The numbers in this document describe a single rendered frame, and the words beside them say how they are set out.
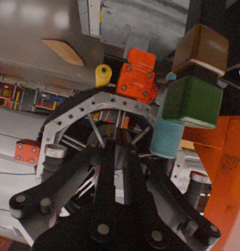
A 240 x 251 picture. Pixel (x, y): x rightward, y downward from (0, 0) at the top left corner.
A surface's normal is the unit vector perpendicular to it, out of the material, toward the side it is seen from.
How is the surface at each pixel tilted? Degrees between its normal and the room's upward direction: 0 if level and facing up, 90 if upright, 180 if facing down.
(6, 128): 90
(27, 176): 90
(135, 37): 90
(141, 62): 90
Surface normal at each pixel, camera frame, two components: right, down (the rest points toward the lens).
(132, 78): 0.16, 0.06
